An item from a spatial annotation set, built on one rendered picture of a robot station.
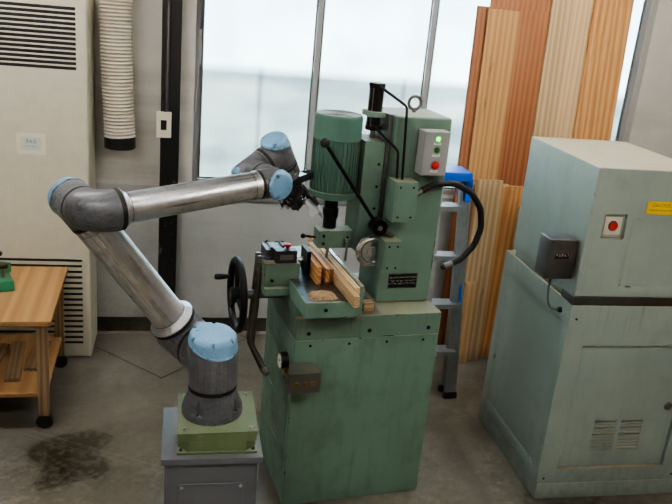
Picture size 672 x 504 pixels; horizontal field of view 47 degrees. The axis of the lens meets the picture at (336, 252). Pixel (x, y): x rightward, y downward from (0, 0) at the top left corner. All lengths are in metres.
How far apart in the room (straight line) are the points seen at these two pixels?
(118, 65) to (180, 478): 2.14
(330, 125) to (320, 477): 1.37
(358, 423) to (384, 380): 0.20
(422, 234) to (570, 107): 1.80
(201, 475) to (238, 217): 2.06
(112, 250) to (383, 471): 1.52
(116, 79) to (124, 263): 1.75
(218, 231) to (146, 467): 1.46
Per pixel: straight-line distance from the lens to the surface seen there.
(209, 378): 2.38
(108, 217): 2.10
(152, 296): 2.38
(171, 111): 4.03
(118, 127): 3.95
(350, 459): 3.13
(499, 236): 4.32
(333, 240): 2.89
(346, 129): 2.74
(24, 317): 3.44
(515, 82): 4.34
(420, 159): 2.79
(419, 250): 2.95
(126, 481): 3.30
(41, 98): 3.86
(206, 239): 4.28
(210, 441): 2.43
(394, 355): 2.96
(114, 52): 3.90
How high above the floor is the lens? 1.92
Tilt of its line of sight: 19 degrees down
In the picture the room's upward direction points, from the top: 5 degrees clockwise
